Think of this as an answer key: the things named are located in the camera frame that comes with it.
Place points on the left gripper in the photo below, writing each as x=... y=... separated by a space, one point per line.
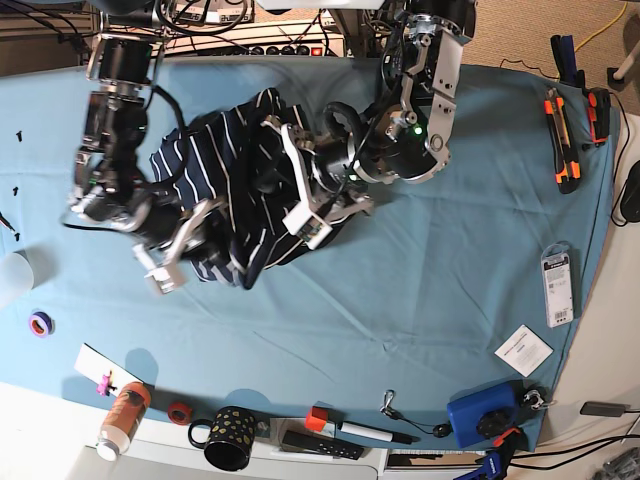
x=332 y=183

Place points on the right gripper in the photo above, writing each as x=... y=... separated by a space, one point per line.
x=160 y=223

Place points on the navy white striped t-shirt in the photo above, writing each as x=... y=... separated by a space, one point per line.
x=231 y=153

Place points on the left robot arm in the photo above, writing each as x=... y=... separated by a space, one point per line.
x=403 y=135

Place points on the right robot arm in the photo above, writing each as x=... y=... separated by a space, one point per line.
x=110 y=193

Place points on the white paper sheet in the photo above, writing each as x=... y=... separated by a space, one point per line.
x=93 y=365

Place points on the purple tape roll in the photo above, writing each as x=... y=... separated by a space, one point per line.
x=41 y=324

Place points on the translucent plastic cup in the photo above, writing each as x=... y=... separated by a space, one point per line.
x=16 y=278

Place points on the pink clip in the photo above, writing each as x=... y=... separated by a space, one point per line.
x=104 y=386

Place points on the orange bottle white cap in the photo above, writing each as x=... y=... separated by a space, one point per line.
x=122 y=421

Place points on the teal table cloth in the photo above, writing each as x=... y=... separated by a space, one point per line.
x=415 y=298

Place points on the red tape roll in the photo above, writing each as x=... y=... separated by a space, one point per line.
x=180 y=413

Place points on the white power strip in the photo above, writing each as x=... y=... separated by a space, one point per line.
x=316 y=35

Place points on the metal carabiner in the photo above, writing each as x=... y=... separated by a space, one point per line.
x=386 y=408

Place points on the black mug gold leaves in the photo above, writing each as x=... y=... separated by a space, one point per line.
x=227 y=440

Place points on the red orange cube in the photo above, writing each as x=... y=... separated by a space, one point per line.
x=316 y=419

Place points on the white black marker pen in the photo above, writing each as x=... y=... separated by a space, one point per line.
x=376 y=434

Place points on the clear plastic blister pack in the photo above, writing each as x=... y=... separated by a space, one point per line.
x=557 y=284

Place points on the black remote control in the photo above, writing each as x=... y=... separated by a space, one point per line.
x=323 y=445

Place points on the white square card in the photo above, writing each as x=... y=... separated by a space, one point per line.
x=524 y=351

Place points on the orange black utility knife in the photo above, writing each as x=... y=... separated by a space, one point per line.
x=566 y=159

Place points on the blue box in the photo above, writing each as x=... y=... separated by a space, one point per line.
x=483 y=415

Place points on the blue black clamp top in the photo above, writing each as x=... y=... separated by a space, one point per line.
x=565 y=60

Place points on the orange black tool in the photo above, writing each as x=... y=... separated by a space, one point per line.
x=598 y=110

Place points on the blue clamp bottom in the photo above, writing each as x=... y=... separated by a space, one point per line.
x=495 y=464

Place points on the black round object right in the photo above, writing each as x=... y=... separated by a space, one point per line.
x=629 y=205

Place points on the black power adapter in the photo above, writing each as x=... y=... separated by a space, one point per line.
x=603 y=409

